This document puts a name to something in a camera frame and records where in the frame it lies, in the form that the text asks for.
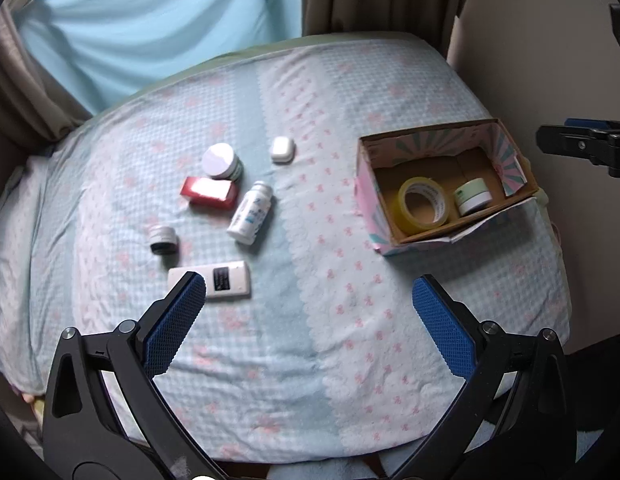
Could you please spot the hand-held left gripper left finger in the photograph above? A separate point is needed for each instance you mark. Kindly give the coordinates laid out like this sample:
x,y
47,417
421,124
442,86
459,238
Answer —
x,y
175,320

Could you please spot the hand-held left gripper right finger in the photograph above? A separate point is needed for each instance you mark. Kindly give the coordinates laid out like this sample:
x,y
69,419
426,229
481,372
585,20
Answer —
x,y
442,325

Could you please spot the white remote control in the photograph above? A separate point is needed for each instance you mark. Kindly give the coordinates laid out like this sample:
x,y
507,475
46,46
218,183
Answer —
x,y
230,280

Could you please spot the pink patterned cardboard box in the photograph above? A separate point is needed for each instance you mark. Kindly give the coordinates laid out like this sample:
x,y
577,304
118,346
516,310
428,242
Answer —
x,y
374,210

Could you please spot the small black cream jar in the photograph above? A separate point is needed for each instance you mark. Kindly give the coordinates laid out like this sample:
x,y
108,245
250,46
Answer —
x,y
163,240

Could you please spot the yellow tape roll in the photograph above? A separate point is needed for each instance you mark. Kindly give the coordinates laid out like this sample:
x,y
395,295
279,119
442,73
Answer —
x,y
404,210

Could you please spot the small green cream jar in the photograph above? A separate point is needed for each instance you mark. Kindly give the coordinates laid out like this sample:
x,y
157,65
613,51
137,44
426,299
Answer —
x,y
472,200

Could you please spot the white pill bottle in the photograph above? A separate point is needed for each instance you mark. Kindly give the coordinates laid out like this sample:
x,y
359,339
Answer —
x,y
250,215

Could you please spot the red carton box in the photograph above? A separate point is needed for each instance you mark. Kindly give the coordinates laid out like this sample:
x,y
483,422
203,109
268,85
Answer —
x,y
210,195

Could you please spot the green jar with white lid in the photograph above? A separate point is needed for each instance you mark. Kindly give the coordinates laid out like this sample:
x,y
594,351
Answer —
x,y
217,159

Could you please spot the white earbud case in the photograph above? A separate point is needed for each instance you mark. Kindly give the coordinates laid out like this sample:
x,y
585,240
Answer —
x,y
282,150

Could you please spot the light blue curtain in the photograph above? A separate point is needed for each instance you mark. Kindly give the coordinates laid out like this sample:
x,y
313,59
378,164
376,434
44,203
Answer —
x,y
140,25

